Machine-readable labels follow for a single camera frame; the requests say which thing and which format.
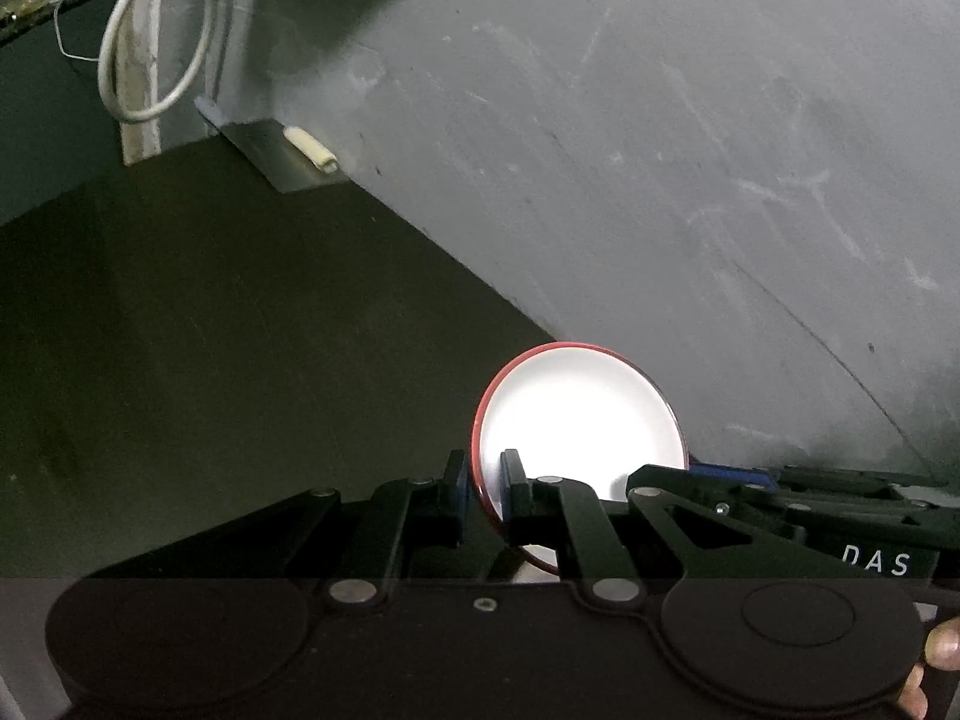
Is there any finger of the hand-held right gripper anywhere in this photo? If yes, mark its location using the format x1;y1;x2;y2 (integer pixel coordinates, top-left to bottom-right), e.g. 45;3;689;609
626;463;809;542
686;463;960;516

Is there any flat metal sheet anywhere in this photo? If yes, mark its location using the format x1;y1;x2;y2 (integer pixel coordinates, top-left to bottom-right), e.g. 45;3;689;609
193;96;352;194

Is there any person's right hand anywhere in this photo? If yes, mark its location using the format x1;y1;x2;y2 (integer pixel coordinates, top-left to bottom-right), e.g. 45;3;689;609
896;613;960;720

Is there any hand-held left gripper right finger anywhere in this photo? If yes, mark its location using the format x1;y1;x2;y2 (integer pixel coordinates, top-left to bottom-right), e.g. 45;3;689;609
499;448;761;610

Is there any red-rimmed white bowl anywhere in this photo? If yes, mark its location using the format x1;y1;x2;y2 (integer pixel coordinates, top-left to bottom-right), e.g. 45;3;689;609
472;342;689;571

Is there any thick white cable loop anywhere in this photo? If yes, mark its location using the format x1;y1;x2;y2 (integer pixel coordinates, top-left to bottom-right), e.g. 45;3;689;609
97;0;220;125

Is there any small cream roll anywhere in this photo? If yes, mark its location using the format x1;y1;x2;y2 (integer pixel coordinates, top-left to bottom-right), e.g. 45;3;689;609
283;126;340;173

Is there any black cabinet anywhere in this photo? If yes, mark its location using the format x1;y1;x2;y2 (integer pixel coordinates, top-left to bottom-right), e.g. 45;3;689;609
0;0;125;226

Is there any worn white door post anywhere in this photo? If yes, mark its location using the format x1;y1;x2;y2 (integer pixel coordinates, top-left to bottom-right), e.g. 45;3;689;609
120;0;164;166

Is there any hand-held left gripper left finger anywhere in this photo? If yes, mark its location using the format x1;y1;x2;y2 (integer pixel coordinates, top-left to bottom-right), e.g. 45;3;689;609
75;448;475;610

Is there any thin white wire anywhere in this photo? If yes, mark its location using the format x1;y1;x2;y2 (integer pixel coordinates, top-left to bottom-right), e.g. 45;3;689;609
54;4;102;62

